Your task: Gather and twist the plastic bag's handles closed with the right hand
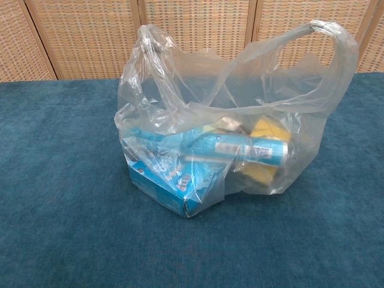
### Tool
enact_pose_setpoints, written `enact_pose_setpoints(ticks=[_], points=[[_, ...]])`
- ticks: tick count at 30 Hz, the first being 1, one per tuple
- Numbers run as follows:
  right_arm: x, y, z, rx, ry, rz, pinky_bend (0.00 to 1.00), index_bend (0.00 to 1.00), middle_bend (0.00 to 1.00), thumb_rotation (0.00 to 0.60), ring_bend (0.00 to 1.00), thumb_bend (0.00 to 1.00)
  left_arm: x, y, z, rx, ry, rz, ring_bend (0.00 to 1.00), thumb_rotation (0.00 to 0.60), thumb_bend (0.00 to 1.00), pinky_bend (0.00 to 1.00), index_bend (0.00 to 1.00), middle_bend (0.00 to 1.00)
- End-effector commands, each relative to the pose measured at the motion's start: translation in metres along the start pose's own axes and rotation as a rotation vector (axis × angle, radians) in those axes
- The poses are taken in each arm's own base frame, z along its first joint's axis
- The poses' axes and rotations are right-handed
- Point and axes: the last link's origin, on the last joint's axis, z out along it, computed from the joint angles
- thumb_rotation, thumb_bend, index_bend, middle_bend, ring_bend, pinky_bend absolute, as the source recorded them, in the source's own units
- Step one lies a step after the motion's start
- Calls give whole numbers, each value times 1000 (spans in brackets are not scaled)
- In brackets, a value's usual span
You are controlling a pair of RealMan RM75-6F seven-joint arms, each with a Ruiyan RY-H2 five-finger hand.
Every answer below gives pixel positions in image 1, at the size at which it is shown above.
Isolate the clear plastic carrier bag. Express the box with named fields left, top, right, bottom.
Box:
left=113, top=19, right=360, bottom=218

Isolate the blue cardboard box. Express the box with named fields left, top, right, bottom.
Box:
left=127, top=131, right=224, bottom=218

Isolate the teal blue table cloth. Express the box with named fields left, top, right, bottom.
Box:
left=0, top=71, right=384, bottom=288

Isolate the woven bamboo folding screen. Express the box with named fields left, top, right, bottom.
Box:
left=0, top=0, right=384, bottom=83

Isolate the long blue toothpaste box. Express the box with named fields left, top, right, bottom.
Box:
left=131, top=127, right=290, bottom=166

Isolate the yellow package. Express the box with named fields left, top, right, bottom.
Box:
left=242, top=116, right=293, bottom=184

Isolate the silver beige wrapped item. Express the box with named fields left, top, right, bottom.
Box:
left=215, top=115, right=250, bottom=136

